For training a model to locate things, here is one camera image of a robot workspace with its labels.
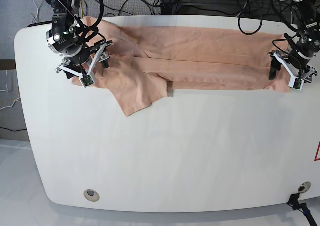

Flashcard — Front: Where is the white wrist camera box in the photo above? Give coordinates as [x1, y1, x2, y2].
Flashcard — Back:
[79, 74, 97, 88]
[288, 76, 305, 91]

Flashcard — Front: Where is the left table cable grommet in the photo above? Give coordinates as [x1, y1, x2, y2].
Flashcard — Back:
[83, 189, 100, 203]

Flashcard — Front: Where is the white floor cable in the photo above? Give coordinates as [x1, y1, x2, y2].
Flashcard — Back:
[31, 0, 40, 24]

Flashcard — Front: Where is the right table cable grommet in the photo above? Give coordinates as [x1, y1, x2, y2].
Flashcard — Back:
[298, 181, 312, 194]

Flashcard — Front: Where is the peach pink T-shirt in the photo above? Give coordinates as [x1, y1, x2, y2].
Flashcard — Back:
[71, 16, 293, 118]

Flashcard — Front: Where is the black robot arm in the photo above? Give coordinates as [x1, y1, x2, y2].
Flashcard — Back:
[268, 0, 320, 91]
[46, 0, 113, 88]

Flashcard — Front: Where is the table cable grommet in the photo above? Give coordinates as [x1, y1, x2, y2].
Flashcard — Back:
[83, 189, 100, 203]
[298, 181, 312, 194]

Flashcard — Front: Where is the black clamp with cable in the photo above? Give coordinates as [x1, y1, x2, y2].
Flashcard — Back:
[286, 193, 317, 226]

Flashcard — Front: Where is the yellow floor cable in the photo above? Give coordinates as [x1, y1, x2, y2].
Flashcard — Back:
[79, 0, 91, 18]

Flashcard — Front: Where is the red triangle warning sticker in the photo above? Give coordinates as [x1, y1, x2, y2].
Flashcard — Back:
[314, 143, 320, 162]

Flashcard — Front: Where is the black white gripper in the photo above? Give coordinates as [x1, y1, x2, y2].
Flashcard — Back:
[268, 49, 318, 84]
[56, 40, 114, 80]

